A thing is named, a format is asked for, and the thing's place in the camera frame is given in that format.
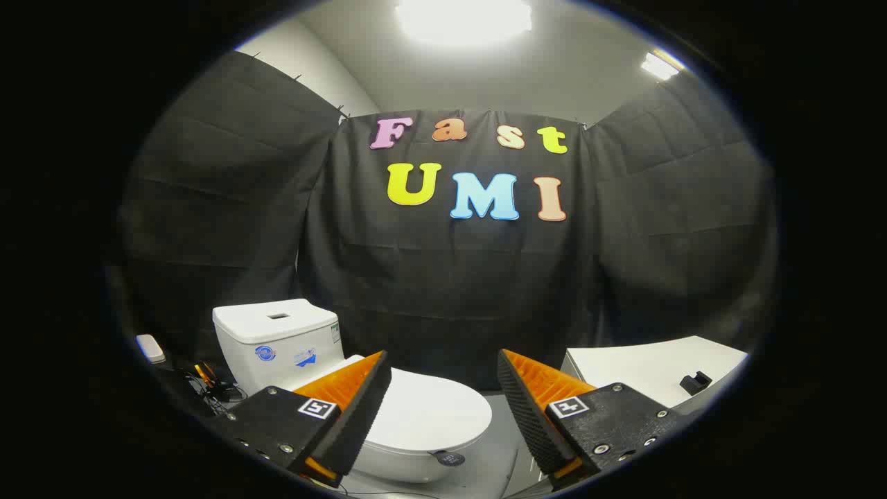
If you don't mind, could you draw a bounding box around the large ceiling light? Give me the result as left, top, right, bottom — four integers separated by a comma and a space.
395, 0, 534, 46

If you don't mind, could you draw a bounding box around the white cabinet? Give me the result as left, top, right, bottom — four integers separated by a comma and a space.
560, 335, 751, 417

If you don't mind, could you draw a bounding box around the black backdrop cloth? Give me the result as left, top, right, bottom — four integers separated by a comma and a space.
114, 50, 778, 417

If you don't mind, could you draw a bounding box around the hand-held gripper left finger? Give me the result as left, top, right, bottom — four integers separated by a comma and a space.
211, 350, 393, 489

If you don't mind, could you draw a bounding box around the white toilet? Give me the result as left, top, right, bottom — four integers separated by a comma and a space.
212, 299, 493, 484

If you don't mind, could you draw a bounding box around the white toilet lid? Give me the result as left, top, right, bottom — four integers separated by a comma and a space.
362, 367, 493, 453

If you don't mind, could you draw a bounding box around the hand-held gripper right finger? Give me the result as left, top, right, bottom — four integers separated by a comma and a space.
497, 349, 688, 493

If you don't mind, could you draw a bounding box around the tangle of black cables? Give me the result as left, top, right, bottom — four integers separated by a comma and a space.
173, 360, 248, 418

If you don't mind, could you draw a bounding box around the small ceiling light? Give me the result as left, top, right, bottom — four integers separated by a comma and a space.
640, 51, 684, 81

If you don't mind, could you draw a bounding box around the small white device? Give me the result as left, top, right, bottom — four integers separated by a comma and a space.
135, 334, 168, 366

